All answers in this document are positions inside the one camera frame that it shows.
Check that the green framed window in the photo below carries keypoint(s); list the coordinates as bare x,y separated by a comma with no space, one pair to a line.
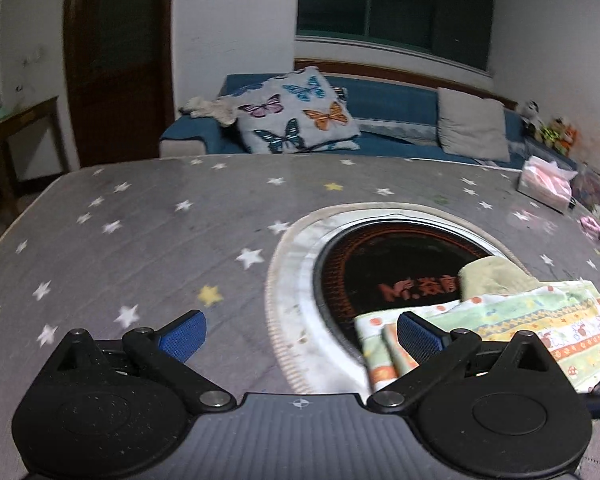
395,5

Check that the green patterned children's garment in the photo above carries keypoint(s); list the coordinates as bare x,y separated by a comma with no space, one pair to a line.
530,315

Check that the blue sofa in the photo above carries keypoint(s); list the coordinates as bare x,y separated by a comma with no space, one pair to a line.
395,105

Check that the round built-in induction cooker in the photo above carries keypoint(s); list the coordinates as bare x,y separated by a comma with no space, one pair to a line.
380,260

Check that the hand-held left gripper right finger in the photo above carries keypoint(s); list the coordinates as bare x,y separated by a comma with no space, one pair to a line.
420,337

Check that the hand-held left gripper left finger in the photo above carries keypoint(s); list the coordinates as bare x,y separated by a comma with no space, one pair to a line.
185,336

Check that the plain beige cushion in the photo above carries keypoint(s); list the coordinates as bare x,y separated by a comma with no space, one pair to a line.
472,125

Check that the panda plush toy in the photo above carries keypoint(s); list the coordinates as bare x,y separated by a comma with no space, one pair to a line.
531,116

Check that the dark wooden door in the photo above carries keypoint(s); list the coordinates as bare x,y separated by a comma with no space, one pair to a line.
117,60

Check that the butterfly print pillow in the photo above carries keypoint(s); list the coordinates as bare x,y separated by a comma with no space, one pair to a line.
290,110

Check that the pink scrunchie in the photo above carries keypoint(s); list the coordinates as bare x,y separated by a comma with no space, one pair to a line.
594,227

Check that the pink tissue box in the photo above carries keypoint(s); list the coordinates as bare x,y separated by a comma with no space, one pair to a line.
542,187

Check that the crumpled beige cloth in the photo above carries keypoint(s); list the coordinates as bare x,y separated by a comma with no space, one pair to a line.
215,109

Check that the wooden side table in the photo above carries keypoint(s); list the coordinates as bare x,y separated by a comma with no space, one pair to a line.
25,120

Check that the colourful plush toy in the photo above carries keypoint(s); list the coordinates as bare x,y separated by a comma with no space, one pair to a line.
559,135

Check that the grey star tablecloth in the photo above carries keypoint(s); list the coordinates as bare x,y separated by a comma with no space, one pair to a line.
130,240

